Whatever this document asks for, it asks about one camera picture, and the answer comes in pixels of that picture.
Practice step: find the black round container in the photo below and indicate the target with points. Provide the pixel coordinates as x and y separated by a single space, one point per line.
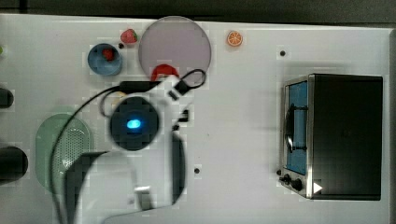
6 98

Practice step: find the orange slice toy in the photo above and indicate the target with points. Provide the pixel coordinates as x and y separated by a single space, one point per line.
234 39

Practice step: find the blue bowl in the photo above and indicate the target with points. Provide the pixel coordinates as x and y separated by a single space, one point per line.
99 65

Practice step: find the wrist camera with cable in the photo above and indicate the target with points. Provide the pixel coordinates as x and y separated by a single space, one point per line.
142 86

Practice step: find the green strainer basket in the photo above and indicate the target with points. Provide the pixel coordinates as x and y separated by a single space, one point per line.
76 140

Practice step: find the small strawberry in bowl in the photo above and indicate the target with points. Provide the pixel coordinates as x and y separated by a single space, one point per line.
108 54

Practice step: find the red ketchup bottle toy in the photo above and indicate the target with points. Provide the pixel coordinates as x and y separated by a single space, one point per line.
164 72

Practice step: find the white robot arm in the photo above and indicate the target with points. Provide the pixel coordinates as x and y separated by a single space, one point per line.
146 170

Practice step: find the silver toaster oven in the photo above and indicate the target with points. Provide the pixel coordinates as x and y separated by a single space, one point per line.
332 137

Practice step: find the grey round plate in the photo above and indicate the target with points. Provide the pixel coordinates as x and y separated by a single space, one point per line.
175 44

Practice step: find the large red strawberry toy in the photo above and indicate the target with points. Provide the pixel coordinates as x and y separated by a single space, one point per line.
129 36

